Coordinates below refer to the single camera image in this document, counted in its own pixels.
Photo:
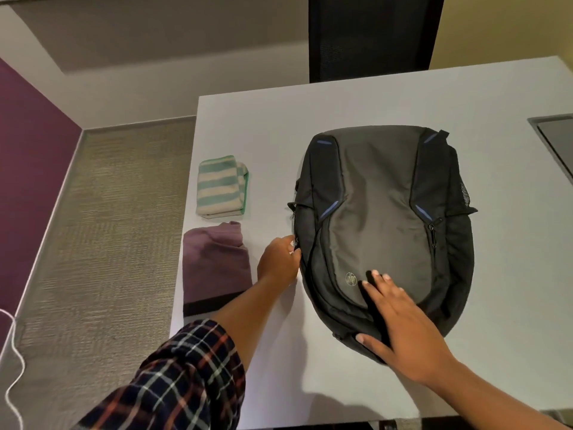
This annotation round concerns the person's left hand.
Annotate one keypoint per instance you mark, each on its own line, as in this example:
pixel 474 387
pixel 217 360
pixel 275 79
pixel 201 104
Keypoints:
pixel 277 264

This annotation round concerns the person's right hand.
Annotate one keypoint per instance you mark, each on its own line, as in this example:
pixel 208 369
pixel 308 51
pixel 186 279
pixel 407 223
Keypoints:
pixel 407 331

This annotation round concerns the purple striped t-shirt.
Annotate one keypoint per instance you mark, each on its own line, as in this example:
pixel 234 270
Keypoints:
pixel 215 268

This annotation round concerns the green white striped towel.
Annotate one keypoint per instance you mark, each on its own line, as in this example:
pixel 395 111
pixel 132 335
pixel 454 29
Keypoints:
pixel 221 188

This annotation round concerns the grey backpack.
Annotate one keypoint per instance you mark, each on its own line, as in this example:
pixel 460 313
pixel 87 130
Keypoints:
pixel 380 228

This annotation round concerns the black mesh-back chair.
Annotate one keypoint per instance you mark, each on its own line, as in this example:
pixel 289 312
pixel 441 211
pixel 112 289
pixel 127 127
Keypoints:
pixel 371 35

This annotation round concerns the white table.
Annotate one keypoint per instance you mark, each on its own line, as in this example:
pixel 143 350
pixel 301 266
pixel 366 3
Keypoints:
pixel 501 273

